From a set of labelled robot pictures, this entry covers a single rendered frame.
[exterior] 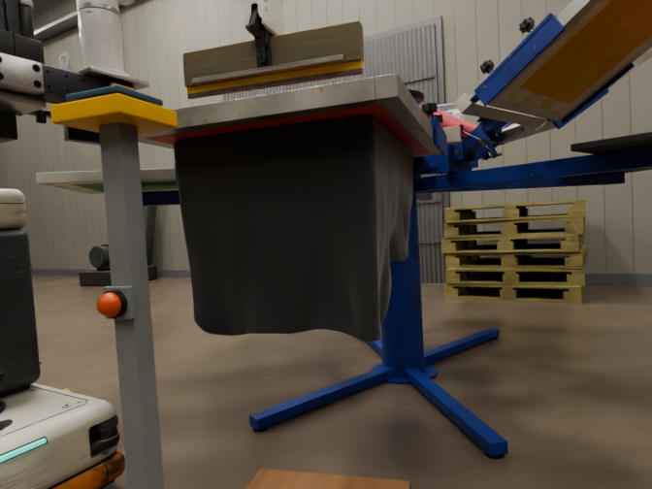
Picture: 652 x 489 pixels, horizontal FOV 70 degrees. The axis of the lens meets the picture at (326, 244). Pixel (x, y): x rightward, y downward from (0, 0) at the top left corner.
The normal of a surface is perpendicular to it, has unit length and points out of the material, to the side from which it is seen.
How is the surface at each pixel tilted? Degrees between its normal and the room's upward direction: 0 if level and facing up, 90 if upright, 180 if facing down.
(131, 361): 90
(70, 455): 90
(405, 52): 90
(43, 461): 90
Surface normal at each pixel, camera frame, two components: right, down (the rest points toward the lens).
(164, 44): -0.51, 0.07
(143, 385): 0.94, -0.04
